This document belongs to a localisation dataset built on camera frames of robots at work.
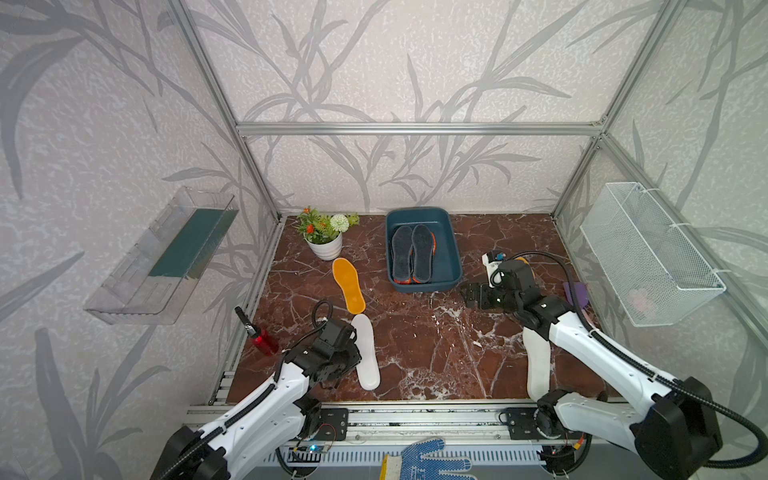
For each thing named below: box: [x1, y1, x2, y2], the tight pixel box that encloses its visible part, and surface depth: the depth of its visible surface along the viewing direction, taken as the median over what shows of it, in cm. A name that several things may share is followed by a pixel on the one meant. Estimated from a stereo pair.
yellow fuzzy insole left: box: [332, 258, 366, 315], surface depth 104 cm
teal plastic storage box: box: [386, 207, 463, 293], surface depth 107 cm
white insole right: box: [523, 326, 550, 402], surface depth 83 cm
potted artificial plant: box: [292, 206, 360, 261], surface depth 101 cm
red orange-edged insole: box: [394, 232, 437, 285], surface depth 101 cm
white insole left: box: [351, 314, 381, 391], surface depth 86 cm
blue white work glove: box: [379, 438, 476, 480], surface depth 69 cm
